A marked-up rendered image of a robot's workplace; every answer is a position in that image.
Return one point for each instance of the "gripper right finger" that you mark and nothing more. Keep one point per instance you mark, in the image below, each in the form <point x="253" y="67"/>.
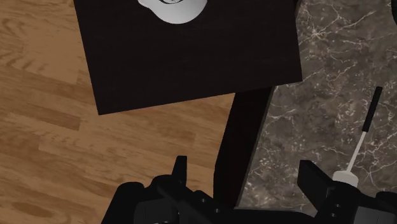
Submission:
<point x="338" y="201"/>

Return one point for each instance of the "dark robot stand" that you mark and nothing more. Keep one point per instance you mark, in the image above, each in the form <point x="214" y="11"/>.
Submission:
<point x="186" y="62"/>

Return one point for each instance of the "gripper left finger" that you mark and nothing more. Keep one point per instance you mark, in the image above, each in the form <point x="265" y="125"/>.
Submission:
<point x="167" y="198"/>

